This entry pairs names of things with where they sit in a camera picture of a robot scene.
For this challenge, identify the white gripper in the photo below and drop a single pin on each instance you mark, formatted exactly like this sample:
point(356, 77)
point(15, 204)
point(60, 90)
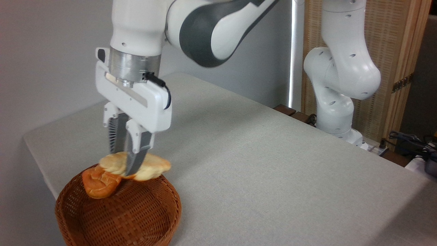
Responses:
point(141, 102)

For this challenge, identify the pale braided bread loaf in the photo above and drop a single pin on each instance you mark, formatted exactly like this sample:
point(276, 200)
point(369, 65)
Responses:
point(153, 167)

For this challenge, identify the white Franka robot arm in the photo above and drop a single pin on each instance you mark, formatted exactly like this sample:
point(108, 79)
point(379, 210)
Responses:
point(342, 70)

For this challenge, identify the orange round bread roll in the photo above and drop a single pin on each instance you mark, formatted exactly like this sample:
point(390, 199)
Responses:
point(99, 186)

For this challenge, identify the brown woven wicker basket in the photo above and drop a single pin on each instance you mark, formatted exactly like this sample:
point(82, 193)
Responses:
point(136, 212)

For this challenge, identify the dark brown wooden block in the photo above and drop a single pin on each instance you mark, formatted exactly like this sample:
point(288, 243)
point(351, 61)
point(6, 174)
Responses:
point(301, 117)
point(284, 110)

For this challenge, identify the grey tablecloth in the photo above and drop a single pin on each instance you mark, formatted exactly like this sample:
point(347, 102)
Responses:
point(290, 177)

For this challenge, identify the white vertical pole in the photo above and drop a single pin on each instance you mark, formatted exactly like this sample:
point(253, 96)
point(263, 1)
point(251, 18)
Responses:
point(296, 51)

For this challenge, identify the white power strip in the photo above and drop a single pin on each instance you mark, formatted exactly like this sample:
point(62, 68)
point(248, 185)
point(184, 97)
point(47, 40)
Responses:
point(375, 149)

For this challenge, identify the metal screen hinge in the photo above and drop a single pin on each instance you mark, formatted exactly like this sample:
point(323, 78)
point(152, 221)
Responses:
point(403, 83)

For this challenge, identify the wooden woven folding screen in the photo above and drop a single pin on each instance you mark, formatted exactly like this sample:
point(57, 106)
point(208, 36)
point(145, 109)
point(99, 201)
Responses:
point(392, 41)

